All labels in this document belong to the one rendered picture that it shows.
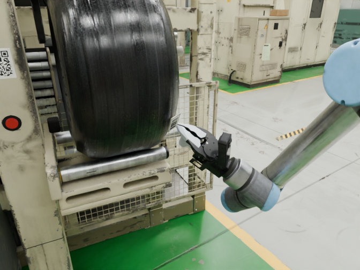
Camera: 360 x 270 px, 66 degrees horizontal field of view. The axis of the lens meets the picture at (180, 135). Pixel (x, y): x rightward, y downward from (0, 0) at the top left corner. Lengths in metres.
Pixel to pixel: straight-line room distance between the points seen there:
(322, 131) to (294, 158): 0.13
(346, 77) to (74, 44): 0.55
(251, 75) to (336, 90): 4.83
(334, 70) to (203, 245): 1.47
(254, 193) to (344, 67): 0.44
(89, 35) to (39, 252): 0.76
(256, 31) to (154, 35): 4.65
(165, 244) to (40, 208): 1.04
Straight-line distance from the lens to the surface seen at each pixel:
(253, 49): 5.34
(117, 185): 0.90
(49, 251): 1.14
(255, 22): 5.32
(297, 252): 1.97
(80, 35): 0.69
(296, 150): 0.89
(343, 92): 0.59
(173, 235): 1.93
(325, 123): 0.82
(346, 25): 12.85
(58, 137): 1.13
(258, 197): 0.87
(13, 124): 0.89
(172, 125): 0.81
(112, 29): 0.69
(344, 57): 0.60
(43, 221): 1.05
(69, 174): 0.88
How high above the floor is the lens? 1.34
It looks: 24 degrees down
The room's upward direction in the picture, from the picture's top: straight up
